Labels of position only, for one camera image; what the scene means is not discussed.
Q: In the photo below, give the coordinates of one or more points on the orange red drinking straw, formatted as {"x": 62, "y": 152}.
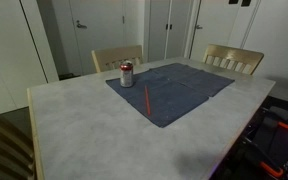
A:
{"x": 147, "y": 100}

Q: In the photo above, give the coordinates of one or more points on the red silver soda can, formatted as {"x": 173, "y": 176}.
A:
{"x": 126, "y": 76}

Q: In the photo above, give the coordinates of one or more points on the dark blue woven placemat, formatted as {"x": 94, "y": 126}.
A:
{"x": 197, "y": 78}
{"x": 170, "y": 106}

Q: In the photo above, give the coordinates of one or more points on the light wooden slat-back chair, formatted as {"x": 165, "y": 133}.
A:
{"x": 234, "y": 53}
{"x": 117, "y": 53}
{"x": 4, "y": 150}

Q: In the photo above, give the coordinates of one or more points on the white cabinet door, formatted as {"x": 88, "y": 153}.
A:
{"x": 157, "y": 33}
{"x": 180, "y": 33}

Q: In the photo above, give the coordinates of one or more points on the dark perforated mounting plate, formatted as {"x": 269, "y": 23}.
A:
{"x": 274, "y": 143}

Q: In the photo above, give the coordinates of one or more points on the orange black bar clamp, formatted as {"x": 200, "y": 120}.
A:
{"x": 285, "y": 126}
{"x": 270, "y": 170}

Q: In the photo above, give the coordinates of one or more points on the black wall plate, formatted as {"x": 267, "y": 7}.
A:
{"x": 233, "y": 1}
{"x": 246, "y": 2}

